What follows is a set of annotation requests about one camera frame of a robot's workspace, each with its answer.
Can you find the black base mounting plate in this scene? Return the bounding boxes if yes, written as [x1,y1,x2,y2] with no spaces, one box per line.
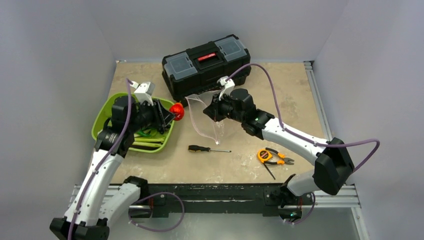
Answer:
[125,183,315,220]

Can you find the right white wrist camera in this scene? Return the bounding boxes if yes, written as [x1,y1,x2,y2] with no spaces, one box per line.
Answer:
[217,76,235,101]

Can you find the orange tape measure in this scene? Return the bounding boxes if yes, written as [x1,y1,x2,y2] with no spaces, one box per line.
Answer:
[257,149,273,164]

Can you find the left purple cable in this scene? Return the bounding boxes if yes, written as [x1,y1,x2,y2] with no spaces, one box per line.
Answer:
[67,77,134,240]

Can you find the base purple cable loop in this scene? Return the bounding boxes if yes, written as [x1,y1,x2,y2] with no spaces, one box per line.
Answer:
[127,192,185,233]

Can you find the clear zip top bag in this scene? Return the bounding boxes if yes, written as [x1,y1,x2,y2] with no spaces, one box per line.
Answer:
[185,90,224,145]

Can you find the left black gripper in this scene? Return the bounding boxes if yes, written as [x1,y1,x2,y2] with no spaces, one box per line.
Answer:
[128,97,175,133]

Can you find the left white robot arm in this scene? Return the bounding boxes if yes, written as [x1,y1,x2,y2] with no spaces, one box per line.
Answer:
[49,94,178,240]

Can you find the green plastic tray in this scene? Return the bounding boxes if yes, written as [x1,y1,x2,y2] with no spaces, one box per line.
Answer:
[91,92,175,153]

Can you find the orange black pliers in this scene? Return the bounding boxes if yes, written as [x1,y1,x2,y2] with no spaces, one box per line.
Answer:
[262,147,294,180]

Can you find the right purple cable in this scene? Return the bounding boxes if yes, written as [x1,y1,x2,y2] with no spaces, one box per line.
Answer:
[226,62,381,173]

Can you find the black yellow screwdriver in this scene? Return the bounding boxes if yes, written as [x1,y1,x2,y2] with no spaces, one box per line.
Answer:
[188,145,232,153]

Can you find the aluminium frame rails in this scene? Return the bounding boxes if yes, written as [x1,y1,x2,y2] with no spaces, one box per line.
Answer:
[69,60,370,240]

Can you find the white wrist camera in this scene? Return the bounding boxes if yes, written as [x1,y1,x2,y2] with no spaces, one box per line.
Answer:
[130,81,156,106]
[217,76,235,101]

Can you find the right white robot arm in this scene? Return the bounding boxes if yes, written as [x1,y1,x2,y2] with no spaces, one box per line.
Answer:
[203,88,355,204]

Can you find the black plastic toolbox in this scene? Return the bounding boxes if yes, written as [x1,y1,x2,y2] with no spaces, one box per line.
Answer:
[161,34,251,107]

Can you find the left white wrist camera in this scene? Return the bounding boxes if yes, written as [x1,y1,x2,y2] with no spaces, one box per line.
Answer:
[130,81,156,106]

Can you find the green celery stalks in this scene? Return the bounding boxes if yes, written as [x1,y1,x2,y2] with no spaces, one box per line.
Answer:
[132,134,166,149]

